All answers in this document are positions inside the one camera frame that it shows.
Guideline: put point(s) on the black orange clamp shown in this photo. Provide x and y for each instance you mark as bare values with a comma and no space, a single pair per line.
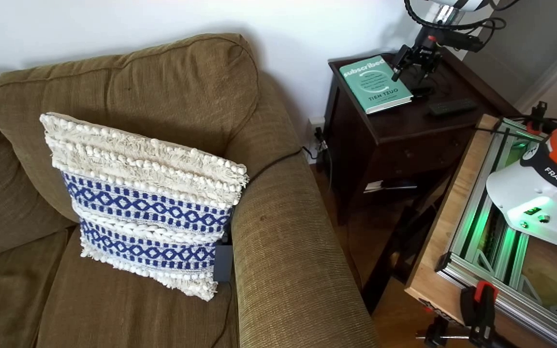
477,313

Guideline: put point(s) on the teal green book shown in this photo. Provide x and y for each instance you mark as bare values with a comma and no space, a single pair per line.
375,85

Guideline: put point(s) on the dark wooden side table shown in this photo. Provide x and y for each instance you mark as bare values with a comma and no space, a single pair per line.
400,153

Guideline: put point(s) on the olive green fabric sofa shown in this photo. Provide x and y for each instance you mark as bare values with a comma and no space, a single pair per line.
290,281

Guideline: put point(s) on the black device behind pillow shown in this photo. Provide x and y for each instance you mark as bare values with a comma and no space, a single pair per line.
222,261

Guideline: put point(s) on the black remote control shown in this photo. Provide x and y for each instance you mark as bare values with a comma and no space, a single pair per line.
450,107

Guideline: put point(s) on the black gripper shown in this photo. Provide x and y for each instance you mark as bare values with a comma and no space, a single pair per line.
423,52

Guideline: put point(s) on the white blue patterned pillow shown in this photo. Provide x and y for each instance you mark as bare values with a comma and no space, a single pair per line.
145,205

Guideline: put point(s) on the white orange robot arm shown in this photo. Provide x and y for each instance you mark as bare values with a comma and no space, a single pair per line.
520,184

